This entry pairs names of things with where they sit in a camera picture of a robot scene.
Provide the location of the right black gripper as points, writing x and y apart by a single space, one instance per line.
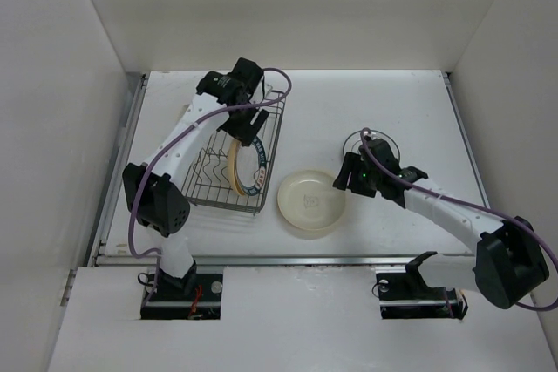
352 161

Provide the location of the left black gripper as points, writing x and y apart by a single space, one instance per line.
245 131

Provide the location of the cream white plate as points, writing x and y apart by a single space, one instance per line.
308 200

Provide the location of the white plate green rim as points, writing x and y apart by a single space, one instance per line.
353 141

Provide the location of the plate with teal lettered band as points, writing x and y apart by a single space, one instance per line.
252 167

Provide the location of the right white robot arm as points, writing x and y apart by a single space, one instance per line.
507 259

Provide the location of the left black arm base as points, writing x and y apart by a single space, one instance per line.
196 298

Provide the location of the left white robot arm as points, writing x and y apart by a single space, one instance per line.
153 188

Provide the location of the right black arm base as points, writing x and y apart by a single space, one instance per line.
403 294

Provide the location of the grey wire dish rack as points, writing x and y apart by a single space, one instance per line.
207 179

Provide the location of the aluminium table rail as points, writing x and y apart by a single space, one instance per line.
416 108

